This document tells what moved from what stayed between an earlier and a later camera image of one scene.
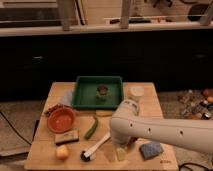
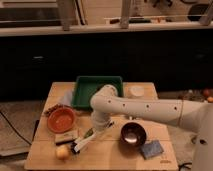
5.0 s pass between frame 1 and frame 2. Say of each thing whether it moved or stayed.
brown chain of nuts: stayed
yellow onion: stayed
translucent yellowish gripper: moved
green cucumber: stayed
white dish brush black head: moved
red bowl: stayed
